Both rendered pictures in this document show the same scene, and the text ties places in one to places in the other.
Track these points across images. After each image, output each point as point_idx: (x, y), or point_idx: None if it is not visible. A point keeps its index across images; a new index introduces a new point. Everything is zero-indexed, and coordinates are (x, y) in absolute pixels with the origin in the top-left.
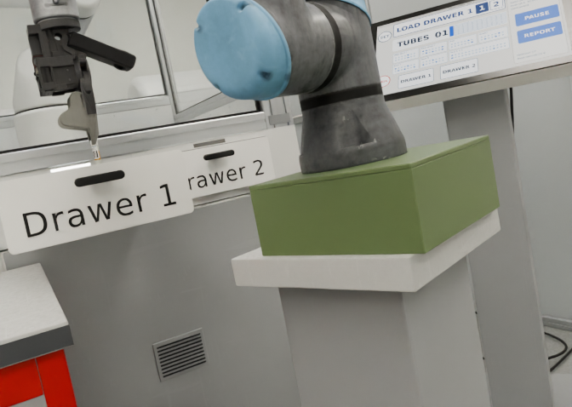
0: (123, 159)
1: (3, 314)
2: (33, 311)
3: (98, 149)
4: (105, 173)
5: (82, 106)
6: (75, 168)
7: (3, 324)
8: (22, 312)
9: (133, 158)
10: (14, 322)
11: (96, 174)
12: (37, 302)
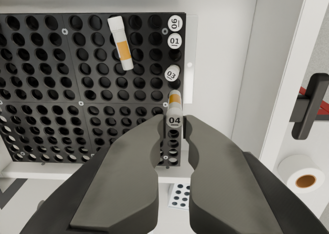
0: (305, 69)
1: (290, 148)
2: (311, 135)
3: (179, 104)
4: (320, 103)
5: (158, 203)
6: (280, 144)
7: (321, 149)
8: (302, 140)
9: (311, 50)
10: (325, 144)
11: (316, 115)
12: (287, 131)
